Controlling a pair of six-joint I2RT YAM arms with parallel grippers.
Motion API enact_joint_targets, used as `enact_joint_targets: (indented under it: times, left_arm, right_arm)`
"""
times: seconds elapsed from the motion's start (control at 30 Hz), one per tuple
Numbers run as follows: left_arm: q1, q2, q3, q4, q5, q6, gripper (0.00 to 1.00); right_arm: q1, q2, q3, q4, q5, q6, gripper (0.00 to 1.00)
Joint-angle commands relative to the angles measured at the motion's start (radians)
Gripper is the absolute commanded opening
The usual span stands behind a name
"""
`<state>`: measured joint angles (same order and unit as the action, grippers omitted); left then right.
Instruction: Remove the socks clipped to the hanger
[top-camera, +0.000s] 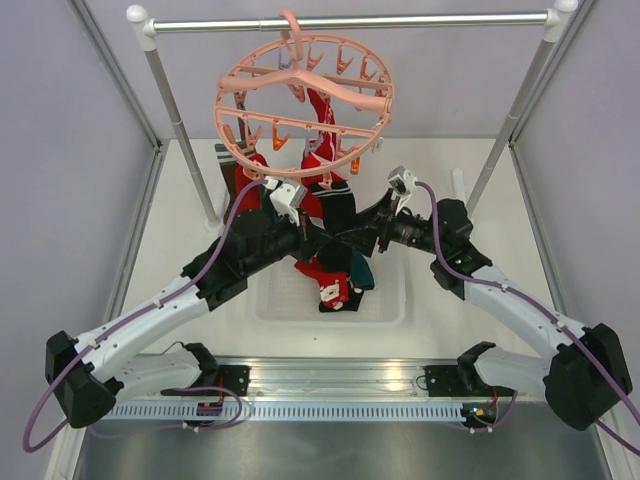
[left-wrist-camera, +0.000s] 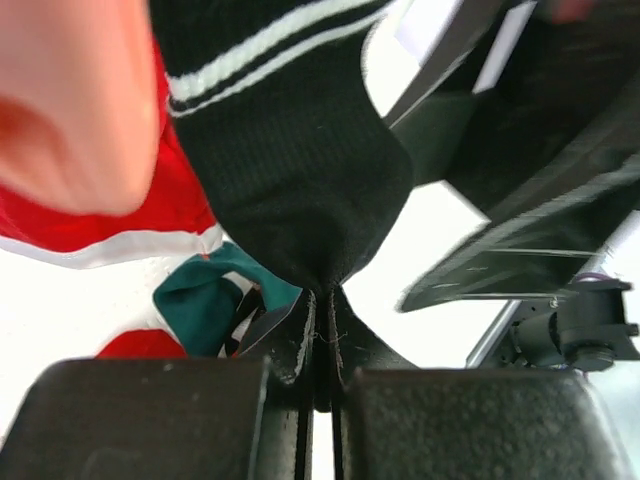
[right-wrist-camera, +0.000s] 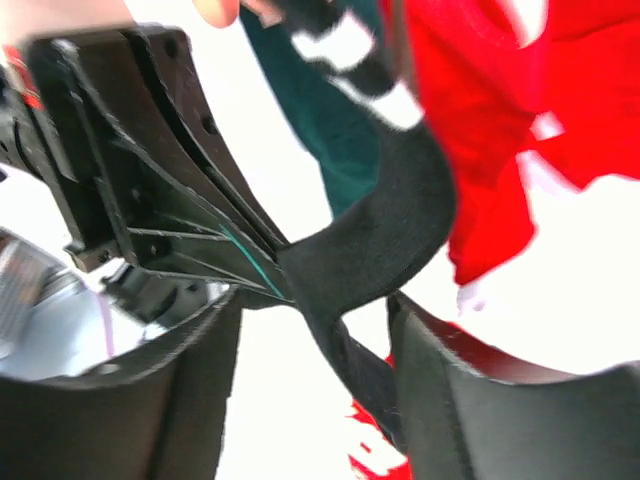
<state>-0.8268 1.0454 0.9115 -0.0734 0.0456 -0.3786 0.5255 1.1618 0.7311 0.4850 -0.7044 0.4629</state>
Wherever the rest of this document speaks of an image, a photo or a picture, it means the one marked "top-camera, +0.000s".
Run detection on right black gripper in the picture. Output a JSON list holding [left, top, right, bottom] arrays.
[[335, 187, 445, 258]]

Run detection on black sock orange cuff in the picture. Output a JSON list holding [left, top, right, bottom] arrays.
[[309, 181, 356, 274]]

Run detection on red santa sock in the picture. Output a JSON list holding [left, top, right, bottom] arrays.
[[294, 257, 349, 312]]

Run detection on teal green sock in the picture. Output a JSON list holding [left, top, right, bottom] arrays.
[[350, 251, 375, 291]]

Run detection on black sock white stripes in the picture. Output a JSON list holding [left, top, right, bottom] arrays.
[[318, 290, 364, 313]]

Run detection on pink round clip hanger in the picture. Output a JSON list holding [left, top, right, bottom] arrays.
[[213, 34, 392, 187]]

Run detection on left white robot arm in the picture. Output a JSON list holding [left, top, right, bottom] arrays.
[[45, 209, 335, 429]]

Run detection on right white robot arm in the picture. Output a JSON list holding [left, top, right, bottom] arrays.
[[338, 193, 639, 431]]

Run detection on white perforated basket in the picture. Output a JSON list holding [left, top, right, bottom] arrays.
[[246, 247, 408, 328]]

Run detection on red sock white letters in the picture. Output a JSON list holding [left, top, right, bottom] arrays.
[[234, 88, 337, 220]]

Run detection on brown striped sock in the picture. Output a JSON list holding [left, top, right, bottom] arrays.
[[214, 143, 249, 221]]

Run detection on metal drying rack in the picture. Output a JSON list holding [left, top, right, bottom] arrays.
[[126, 1, 579, 227]]

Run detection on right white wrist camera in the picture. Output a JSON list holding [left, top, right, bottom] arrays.
[[387, 166, 416, 199]]

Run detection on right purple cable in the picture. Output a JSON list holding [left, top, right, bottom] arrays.
[[417, 180, 640, 456]]

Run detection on purple cable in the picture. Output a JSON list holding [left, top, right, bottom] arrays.
[[417, 180, 640, 456], [22, 179, 271, 454]]

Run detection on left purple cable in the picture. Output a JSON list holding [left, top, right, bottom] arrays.
[[22, 179, 271, 454]]

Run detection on metal base rail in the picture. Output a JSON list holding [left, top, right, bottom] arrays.
[[217, 356, 456, 401]]

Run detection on white slotted cable duct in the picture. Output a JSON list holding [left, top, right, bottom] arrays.
[[105, 399, 465, 423]]

